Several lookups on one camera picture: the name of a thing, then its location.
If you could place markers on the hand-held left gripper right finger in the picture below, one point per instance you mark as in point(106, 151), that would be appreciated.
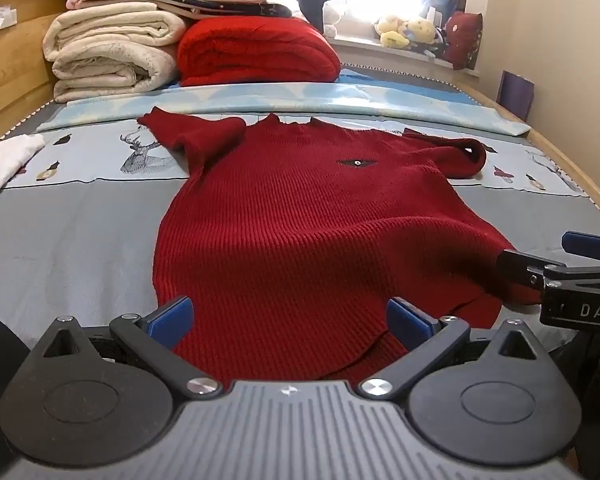
point(407, 322)

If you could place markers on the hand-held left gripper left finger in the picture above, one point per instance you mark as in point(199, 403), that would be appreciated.
point(172, 322)

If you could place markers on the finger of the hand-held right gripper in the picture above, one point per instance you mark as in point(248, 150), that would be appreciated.
point(522, 267)
point(590, 246)

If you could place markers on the red knit sweater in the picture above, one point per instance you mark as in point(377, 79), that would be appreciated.
point(300, 235)

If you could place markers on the person's right forearm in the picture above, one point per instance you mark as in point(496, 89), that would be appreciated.
point(580, 390)

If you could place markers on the purple bag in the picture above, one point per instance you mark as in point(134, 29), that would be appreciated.
point(517, 95)

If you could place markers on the white folded garment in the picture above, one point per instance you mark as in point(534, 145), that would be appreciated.
point(5, 165)

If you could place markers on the red plush cushion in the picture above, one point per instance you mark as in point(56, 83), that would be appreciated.
point(464, 40)

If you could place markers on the dark small plush toy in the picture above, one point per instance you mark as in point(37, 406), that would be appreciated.
point(430, 47)

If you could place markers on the light blue folded sheet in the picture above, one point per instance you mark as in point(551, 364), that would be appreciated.
point(280, 97)

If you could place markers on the cream folded blanket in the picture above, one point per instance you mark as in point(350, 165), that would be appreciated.
point(115, 27)
point(105, 72)

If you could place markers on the yellow bear plush toy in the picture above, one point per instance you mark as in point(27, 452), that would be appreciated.
point(421, 29)

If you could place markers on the yellow duck plush toy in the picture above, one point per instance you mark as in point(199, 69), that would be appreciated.
point(392, 32)

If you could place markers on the red folded blanket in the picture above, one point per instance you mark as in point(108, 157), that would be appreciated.
point(255, 52)

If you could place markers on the white plush toy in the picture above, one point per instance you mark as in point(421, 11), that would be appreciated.
point(332, 17)

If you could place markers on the dark star-trimmed folded blanket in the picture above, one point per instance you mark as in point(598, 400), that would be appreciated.
point(180, 5)

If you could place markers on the wooden bed frame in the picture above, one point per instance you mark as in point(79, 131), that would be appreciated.
point(10, 85)

